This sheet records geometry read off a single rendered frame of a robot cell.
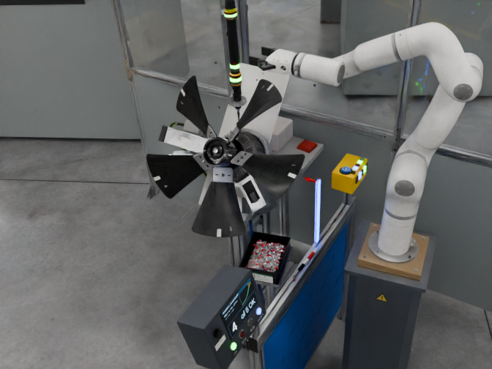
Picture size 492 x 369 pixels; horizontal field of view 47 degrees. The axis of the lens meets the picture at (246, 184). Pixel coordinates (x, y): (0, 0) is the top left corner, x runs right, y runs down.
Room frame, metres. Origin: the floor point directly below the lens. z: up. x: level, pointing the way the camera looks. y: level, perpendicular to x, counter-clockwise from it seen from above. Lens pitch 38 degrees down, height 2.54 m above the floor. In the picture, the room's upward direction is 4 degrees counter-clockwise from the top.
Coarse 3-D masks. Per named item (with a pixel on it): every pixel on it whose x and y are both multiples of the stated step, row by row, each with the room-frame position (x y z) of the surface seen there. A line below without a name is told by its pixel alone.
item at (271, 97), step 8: (264, 80) 2.12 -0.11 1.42; (256, 88) 2.13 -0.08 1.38; (264, 88) 2.07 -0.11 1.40; (272, 88) 2.03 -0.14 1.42; (256, 96) 2.07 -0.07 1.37; (264, 96) 2.02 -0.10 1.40; (272, 96) 1.99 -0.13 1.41; (280, 96) 1.96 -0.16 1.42; (248, 104) 2.09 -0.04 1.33; (256, 104) 2.01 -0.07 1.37; (264, 104) 1.97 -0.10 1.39; (272, 104) 1.95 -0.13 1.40; (248, 112) 2.01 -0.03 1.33; (256, 112) 1.96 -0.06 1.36; (240, 120) 2.02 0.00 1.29; (248, 120) 1.95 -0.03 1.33; (240, 128) 1.95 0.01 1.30
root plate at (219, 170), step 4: (216, 168) 1.89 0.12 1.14; (220, 168) 1.90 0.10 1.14; (224, 168) 1.90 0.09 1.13; (228, 168) 1.91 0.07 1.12; (212, 172) 1.88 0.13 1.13; (216, 172) 1.88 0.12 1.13; (220, 172) 1.89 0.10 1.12; (224, 172) 1.89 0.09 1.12; (228, 172) 1.90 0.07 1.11; (232, 172) 1.90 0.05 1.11; (212, 176) 1.87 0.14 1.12; (216, 176) 1.87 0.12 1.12; (220, 176) 1.88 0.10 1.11; (224, 176) 1.88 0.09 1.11; (228, 176) 1.89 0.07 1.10; (232, 176) 1.89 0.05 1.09; (212, 180) 1.86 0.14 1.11; (216, 180) 1.86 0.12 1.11; (220, 180) 1.87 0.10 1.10; (224, 180) 1.87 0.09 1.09; (228, 180) 1.88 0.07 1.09; (232, 180) 1.88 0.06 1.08
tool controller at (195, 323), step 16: (224, 272) 1.22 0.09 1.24; (240, 272) 1.20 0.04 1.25; (208, 288) 1.16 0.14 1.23; (224, 288) 1.14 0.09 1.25; (240, 288) 1.14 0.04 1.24; (256, 288) 1.19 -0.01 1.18; (192, 304) 1.10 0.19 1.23; (208, 304) 1.09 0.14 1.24; (224, 304) 1.08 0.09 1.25; (240, 304) 1.11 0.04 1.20; (256, 304) 1.16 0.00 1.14; (192, 320) 1.04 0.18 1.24; (208, 320) 1.02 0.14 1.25; (224, 320) 1.05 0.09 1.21; (240, 320) 1.09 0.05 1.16; (256, 320) 1.13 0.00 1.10; (192, 336) 1.02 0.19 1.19; (208, 336) 0.99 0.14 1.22; (224, 336) 1.02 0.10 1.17; (192, 352) 1.02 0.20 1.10; (208, 352) 0.99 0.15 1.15; (224, 352) 1.00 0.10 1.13; (224, 368) 0.97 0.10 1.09
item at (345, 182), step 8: (344, 160) 1.97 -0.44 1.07; (352, 160) 1.97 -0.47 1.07; (336, 168) 1.92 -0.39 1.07; (352, 168) 1.91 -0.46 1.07; (360, 168) 1.91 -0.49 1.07; (336, 176) 1.89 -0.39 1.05; (344, 176) 1.87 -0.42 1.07; (352, 176) 1.86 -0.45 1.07; (336, 184) 1.89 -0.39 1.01; (344, 184) 1.87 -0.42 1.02; (352, 184) 1.85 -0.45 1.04; (352, 192) 1.85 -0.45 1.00
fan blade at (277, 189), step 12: (252, 156) 1.90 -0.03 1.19; (264, 156) 1.89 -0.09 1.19; (276, 156) 1.87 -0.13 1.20; (288, 156) 1.86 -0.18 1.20; (300, 156) 1.84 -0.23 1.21; (252, 168) 1.82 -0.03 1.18; (264, 168) 1.80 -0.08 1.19; (276, 168) 1.80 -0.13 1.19; (288, 168) 1.78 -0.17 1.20; (300, 168) 1.77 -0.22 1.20; (264, 180) 1.75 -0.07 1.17; (276, 180) 1.74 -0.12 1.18; (288, 180) 1.73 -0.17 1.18; (276, 192) 1.69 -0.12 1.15
